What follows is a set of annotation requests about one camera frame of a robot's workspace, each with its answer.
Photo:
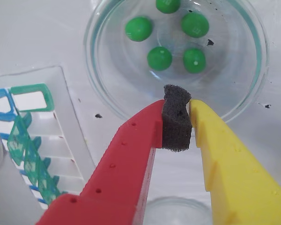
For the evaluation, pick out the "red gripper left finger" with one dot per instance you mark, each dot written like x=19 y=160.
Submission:
x=112 y=182

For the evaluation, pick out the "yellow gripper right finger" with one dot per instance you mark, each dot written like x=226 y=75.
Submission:
x=236 y=182

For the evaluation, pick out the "clear glass bowl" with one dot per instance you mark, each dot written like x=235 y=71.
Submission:
x=178 y=204
x=236 y=70

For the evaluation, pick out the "green blue weekly pill organizer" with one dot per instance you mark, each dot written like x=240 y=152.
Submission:
x=61 y=145

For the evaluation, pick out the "green round pill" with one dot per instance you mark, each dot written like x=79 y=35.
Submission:
x=167 y=4
x=138 y=28
x=159 y=58
x=195 y=24
x=194 y=60

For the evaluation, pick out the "pale grey tablecloth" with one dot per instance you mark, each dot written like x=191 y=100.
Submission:
x=37 y=35

